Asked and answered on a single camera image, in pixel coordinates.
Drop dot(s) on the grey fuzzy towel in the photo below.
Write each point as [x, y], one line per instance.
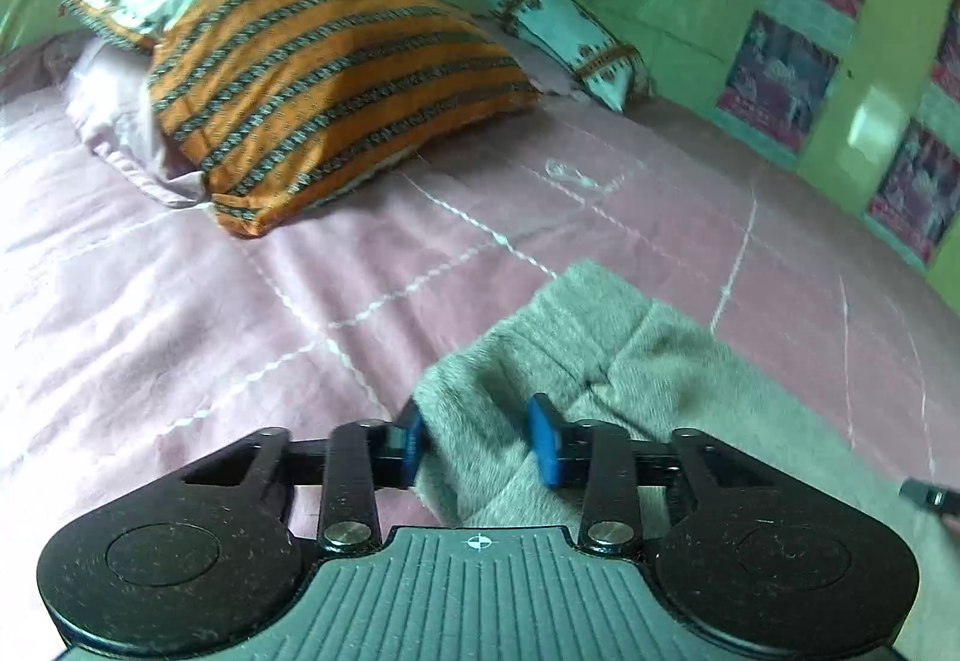
[615, 368]

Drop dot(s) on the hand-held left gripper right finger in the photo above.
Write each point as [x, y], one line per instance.
[541, 442]

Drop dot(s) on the white patterned pillow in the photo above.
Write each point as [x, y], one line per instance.
[570, 35]

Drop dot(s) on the pink pillow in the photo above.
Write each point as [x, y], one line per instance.
[127, 136]

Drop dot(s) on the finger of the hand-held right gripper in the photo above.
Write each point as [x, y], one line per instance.
[928, 496]

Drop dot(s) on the pink quilted bedspread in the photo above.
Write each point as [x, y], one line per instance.
[225, 301]

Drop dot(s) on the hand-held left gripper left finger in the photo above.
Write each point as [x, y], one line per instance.
[412, 449]

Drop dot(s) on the orange striped pillow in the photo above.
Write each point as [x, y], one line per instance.
[300, 84]

